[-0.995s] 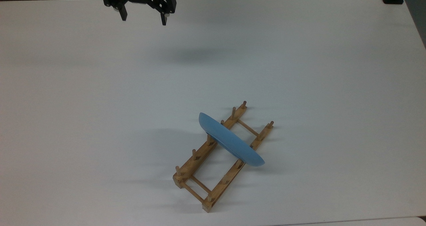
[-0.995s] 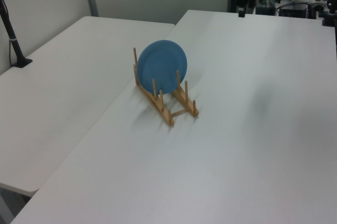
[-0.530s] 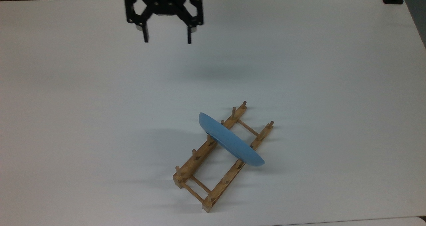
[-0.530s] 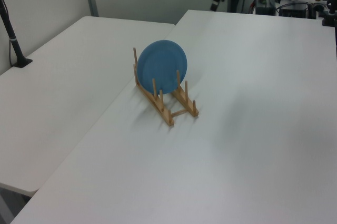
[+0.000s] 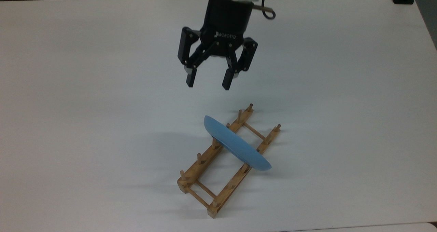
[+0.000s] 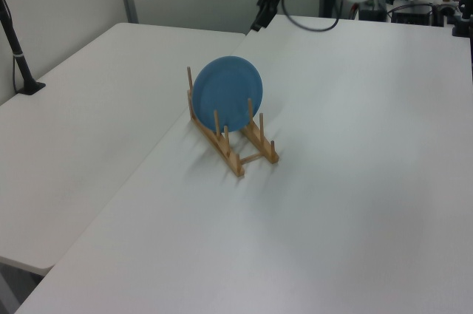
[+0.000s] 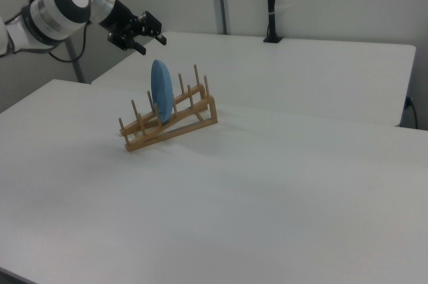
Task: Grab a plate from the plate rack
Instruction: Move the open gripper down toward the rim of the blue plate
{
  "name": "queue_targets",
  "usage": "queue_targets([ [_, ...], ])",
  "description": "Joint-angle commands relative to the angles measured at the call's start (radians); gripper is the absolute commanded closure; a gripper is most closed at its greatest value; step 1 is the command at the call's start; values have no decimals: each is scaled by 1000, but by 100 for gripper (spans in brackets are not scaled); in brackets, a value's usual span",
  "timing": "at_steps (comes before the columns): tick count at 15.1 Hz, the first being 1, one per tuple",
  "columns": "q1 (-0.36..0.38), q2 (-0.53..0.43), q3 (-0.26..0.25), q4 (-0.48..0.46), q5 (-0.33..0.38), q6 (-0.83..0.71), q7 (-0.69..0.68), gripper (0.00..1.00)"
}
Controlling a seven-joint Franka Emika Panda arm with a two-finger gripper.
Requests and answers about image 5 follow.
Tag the blue round plate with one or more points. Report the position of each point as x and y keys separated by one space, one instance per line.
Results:
x=235 y=144

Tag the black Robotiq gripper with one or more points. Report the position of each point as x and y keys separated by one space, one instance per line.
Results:
x=225 y=23

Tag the wooden plate rack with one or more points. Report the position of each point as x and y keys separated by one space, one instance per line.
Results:
x=194 y=172

